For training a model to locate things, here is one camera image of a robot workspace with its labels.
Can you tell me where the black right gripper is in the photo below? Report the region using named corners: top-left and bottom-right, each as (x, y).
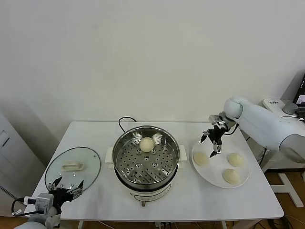
top-left (198, 127), bottom-right (226, 159)

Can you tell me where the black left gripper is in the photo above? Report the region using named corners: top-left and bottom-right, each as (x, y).
top-left (48, 176), bottom-right (85, 208)

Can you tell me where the white steamed baozi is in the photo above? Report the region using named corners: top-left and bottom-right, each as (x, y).
top-left (139, 137), bottom-right (155, 153)
top-left (223, 168), bottom-right (241, 185)
top-left (227, 152), bottom-right (245, 167)
top-left (193, 152), bottom-right (210, 166)

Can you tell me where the round glass pot lid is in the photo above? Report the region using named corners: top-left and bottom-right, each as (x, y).
top-left (44, 147), bottom-right (102, 195)

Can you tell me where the perforated steel steamer basket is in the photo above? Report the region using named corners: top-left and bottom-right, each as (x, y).
top-left (112, 125), bottom-right (181, 189)

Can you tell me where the white round plate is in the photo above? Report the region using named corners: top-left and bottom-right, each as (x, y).
top-left (191, 137), bottom-right (250, 189)

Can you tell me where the cream electric cooker base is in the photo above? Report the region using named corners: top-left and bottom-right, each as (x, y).
top-left (105, 145), bottom-right (187, 208)

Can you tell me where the grey round desk gadget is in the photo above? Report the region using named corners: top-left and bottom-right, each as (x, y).
top-left (282, 103), bottom-right (298, 115)

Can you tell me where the white side desk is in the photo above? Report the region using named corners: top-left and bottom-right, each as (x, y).
top-left (261, 99), bottom-right (305, 208)

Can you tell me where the white power strip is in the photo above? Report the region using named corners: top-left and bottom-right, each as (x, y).
top-left (154, 221), bottom-right (173, 229)

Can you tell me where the dark laptop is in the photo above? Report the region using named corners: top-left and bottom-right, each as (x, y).
top-left (292, 73), bottom-right (305, 120)

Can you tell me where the right camera cable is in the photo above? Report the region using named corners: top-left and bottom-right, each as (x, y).
top-left (219, 120), bottom-right (239, 136)

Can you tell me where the camera cable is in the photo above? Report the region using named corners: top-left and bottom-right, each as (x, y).
top-left (219, 120), bottom-right (239, 136)
top-left (11, 196), bottom-right (37, 218)

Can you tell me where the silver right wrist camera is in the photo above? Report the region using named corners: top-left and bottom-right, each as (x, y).
top-left (209, 114), bottom-right (224, 125)

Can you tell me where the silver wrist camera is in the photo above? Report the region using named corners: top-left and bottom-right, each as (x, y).
top-left (209, 114), bottom-right (224, 125)
top-left (35, 193), bottom-right (54, 213)

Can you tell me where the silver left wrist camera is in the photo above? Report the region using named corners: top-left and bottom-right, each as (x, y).
top-left (35, 193), bottom-right (54, 213)

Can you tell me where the left camera cable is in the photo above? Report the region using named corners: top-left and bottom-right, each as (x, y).
top-left (11, 196), bottom-right (37, 218)

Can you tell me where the black laptop adapter cable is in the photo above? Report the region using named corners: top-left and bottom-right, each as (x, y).
top-left (258, 147), bottom-right (268, 167)

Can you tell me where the black cooker power cord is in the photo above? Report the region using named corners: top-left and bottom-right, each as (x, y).
top-left (118, 116), bottom-right (138, 133)

